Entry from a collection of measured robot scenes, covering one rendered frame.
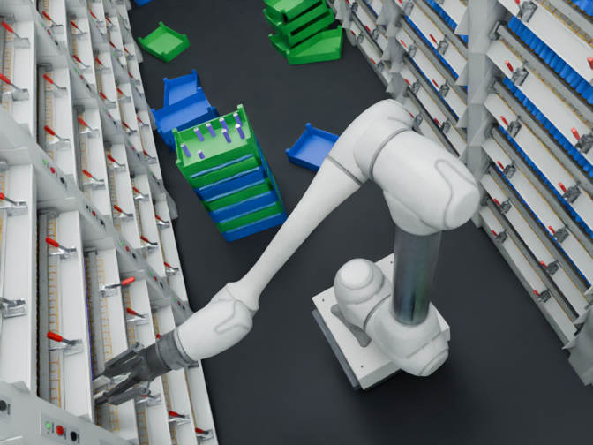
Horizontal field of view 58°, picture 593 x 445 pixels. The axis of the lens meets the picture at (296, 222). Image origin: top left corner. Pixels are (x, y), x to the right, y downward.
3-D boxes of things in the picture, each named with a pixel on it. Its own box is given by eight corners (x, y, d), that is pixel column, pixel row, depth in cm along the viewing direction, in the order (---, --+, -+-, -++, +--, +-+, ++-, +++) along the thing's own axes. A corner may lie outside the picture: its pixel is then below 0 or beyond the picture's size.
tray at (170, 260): (166, 207, 254) (164, 185, 244) (189, 313, 217) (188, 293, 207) (122, 212, 249) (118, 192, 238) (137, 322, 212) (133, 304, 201)
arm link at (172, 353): (181, 354, 116) (158, 366, 117) (202, 366, 124) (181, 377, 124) (174, 319, 122) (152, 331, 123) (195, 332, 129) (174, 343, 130)
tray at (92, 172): (100, 117, 208) (94, 87, 197) (114, 234, 171) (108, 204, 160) (43, 123, 202) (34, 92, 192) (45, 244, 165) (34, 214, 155)
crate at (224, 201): (265, 156, 237) (259, 144, 231) (273, 189, 225) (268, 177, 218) (202, 178, 239) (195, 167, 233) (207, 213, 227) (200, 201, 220)
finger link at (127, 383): (151, 369, 125) (153, 373, 125) (113, 397, 126) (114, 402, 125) (141, 364, 122) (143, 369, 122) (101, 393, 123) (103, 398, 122)
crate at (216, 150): (248, 117, 218) (241, 103, 212) (257, 151, 206) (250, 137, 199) (179, 142, 220) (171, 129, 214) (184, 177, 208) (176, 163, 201)
